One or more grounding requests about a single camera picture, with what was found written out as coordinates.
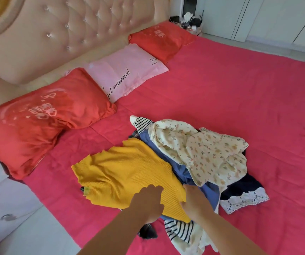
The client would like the pink pillow with black script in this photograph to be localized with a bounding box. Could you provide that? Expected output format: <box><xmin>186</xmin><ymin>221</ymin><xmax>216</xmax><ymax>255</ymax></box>
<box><xmin>65</xmin><ymin>43</ymin><xmax>169</xmax><ymax>103</ymax></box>

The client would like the person's left hand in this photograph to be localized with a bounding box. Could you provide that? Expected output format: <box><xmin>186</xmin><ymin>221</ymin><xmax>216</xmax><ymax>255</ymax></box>
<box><xmin>129</xmin><ymin>184</ymin><xmax>165</xmax><ymax>223</ymax></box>

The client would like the cream black striped garment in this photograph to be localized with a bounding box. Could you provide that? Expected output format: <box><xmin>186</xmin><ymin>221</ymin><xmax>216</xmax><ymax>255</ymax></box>
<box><xmin>130</xmin><ymin>115</ymin><xmax>220</xmax><ymax>255</ymax></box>

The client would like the beige tufted headboard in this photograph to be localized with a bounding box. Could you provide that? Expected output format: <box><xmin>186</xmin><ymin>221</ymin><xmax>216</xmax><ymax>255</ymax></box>
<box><xmin>0</xmin><ymin>0</ymin><xmax>172</xmax><ymax>118</ymax></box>

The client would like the person's left forearm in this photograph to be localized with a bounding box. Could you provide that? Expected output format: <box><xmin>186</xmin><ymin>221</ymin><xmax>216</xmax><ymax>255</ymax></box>
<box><xmin>77</xmin><ymin>208</ymin><xmax>155</xmax><ymax>255</ymax></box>

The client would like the person's right forearm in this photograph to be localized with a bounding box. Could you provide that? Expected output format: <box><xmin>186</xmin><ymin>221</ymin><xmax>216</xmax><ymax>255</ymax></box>
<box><xmin>192</xmin><ymin>210</ymin><xmax>268</xmax><ymax>255</ymax></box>

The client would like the large red printed pillow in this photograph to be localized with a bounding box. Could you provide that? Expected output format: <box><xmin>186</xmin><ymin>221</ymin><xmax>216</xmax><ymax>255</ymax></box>
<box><xmin>0</xmin><ymin>67</ymin><xmax>117</xmax><ymax>180</ymax></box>

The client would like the small red printed pillow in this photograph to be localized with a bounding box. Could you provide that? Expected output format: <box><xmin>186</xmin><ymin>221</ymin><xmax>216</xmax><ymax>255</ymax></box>
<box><xmin>128</xmin><ymin>22</ymin><xmax>197</xmax><ymax>64</ymax></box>

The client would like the dark grey garment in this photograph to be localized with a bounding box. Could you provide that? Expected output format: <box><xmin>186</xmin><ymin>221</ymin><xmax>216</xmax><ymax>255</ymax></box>
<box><xmin>138</xmin><ymin>223</ymin><xmax>158</xmax><ymax>240</ymax></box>

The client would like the cream floral garment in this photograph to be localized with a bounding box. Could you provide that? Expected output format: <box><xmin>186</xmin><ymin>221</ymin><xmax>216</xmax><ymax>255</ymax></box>
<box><xmin>148</xmin><ymin>119</ymin><xmax>249</xmax><ymax>187</ymax></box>

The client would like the white bedside cabinet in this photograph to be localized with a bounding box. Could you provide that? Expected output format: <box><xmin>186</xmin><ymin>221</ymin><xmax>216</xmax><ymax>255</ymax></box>
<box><xmin>0</xmin><ymin>150</ymin><xmax>44</xmax><ymax>249</ymax></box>

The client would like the person's right hand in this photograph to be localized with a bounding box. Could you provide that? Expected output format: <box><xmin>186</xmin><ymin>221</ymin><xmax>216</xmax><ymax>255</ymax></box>
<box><xmin>181</xmin><ymin>185</ymin><xmax>214</xmax><ymax>222</ymax></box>

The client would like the white wardrobe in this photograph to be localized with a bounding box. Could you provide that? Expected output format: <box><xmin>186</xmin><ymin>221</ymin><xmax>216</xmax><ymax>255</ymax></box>
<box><xmin>195</xmin><ymin>0</ymin><xmax>305</xmax><ymax>55</ymax></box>

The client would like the blue garment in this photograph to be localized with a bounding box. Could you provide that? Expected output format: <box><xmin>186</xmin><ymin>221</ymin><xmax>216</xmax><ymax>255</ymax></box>
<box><xmin>138</xmin><ymin>129</ymin><xmax>220</xmax><ymax>222</ymax></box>

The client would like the black garment with white lace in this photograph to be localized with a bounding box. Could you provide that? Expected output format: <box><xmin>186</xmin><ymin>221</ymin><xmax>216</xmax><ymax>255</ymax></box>
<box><xmin>219</xmin><ymin>150</ymin><xmax>270</xmax><ymax>215</ymax></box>

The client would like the pink quilted bedspread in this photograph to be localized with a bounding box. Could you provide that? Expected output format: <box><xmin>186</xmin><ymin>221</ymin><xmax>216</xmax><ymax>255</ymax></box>
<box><xmin>22</xmin><ymin>21</ymin><xmax>305</xmax><ymax>255</ymax></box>

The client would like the bedside table with clutter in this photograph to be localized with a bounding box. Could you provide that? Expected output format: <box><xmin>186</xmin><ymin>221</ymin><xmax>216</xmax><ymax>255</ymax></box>
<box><xmin>169</xmin><ymin>12</ymin><xmax>204</xmax><ymax>37</ymax></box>

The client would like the yellow knit garment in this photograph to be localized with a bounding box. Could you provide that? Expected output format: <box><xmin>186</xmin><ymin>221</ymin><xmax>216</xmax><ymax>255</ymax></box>
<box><xmin>71</xmin><ymin>138</ymin><xmax>193</xmax><ymax>223</ymax></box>

